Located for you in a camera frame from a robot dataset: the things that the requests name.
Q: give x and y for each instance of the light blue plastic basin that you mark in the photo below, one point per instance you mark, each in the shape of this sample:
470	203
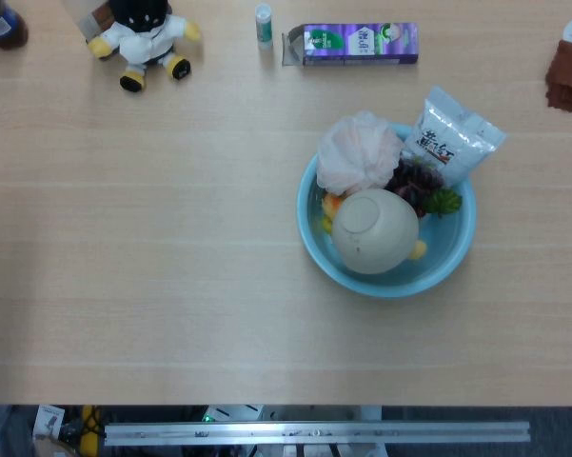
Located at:
438	257

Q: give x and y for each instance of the black-headed plush doll white coat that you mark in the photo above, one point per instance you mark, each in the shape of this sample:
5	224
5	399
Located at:
145	40

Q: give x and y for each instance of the brown folded cloth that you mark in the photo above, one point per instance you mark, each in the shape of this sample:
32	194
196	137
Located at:
571	76

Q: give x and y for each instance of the purple toothpaste box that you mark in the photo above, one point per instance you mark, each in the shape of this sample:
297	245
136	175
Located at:
361	45

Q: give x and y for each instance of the purple artificial grape bunch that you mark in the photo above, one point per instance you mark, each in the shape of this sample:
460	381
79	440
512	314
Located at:
411	183

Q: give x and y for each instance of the cola bottle blue label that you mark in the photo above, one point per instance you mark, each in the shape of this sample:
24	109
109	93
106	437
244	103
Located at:
2	26

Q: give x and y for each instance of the white peanut snack bag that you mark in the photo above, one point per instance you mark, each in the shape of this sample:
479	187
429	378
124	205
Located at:
452	138

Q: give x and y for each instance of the white printed card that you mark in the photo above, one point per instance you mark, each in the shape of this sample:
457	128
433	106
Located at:
47	421

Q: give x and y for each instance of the small brown white box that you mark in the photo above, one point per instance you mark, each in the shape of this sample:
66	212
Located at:
92	24

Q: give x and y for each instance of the aluminium profile rail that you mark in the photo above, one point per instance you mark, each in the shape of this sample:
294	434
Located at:
314	433

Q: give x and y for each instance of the yellow black post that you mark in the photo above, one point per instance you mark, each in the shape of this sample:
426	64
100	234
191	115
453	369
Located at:
89	428

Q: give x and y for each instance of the beige ceramic bowl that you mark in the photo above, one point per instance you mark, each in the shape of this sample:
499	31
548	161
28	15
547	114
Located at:
371	233

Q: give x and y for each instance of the white green glue stick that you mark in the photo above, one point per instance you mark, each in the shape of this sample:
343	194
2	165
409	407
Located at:
264	26

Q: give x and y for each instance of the orange plush chick toy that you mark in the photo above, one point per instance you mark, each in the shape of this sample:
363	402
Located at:
332	204

